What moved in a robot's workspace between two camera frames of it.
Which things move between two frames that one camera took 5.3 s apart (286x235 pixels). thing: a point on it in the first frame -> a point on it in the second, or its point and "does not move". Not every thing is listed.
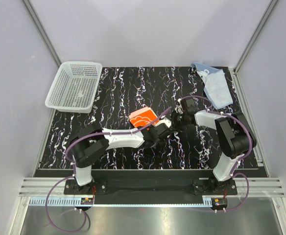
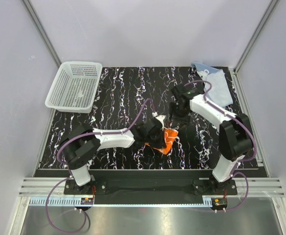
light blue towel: x=215 y=87 does not move
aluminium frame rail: x=258 y=186 does not move
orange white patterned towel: x=140 y=117 -> x=170 y=135
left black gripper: x=152 y=127 does not move
